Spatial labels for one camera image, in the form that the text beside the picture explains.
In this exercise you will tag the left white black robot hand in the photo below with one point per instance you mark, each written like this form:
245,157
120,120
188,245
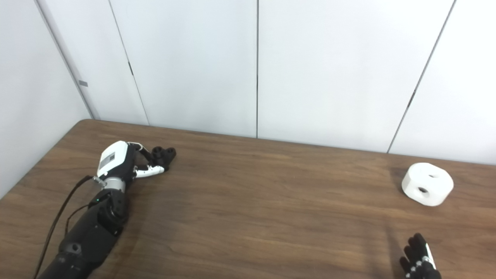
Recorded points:
114,157

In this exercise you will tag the round white plastic piece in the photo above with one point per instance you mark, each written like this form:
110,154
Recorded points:
422,176

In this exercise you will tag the black plastic holder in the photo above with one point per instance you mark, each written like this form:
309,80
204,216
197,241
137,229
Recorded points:
166,155

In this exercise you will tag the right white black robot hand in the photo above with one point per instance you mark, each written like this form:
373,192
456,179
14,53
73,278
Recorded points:
420,267

